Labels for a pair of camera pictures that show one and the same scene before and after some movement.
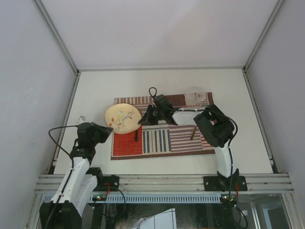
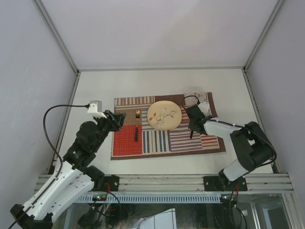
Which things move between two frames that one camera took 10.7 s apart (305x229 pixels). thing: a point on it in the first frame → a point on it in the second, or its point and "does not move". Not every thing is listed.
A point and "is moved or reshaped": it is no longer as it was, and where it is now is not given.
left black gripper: [105, 131] → [115, 120]
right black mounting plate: [212, 183] does not move
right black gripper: [147, 119] → [189, 125]
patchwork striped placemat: [162, 139] does not move
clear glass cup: [194, 97] does not move
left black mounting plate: [110, 183] does not move
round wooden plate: [123, 118] is moved or reshaped
